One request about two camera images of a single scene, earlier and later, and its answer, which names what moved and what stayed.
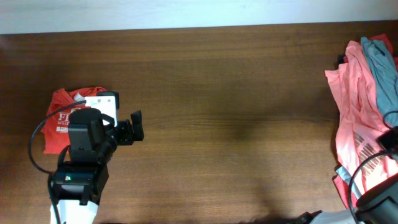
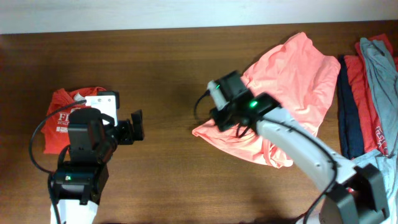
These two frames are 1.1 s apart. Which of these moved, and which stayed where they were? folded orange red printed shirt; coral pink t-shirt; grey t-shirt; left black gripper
Moved: coral pink t-shirt
Stayed: grey t-shirt; folded orange red printed shirt; left black gripper
